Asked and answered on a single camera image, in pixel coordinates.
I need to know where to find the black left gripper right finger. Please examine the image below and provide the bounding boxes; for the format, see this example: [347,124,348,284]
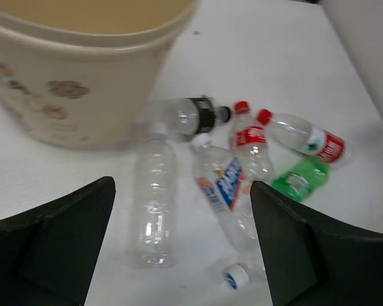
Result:
[250,181,383,305]

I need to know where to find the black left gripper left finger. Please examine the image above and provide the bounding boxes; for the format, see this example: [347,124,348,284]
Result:
[0,177,116,305]

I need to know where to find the green plastic bottle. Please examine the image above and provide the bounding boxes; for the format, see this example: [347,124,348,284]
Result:
[271,157,331,202]

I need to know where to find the clear unlabelled plastic bottle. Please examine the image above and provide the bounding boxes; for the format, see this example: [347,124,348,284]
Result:
[130,122,177,268]

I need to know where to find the clear bottle blue orange label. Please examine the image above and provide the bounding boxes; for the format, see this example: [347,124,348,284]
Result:
[192,142,266,291]

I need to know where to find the large clear bottle red label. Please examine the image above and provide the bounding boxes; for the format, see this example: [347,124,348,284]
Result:
[257,108,354,167]

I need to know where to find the beige plastic bin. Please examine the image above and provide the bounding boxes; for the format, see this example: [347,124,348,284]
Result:
[0,1,199,148]

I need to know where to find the small clear bottle red label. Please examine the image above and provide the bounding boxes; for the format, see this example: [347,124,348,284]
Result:
[229,101,273,182]

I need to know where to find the clear bottle black label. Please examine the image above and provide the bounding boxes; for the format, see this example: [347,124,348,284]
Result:
[139,95,232,140]

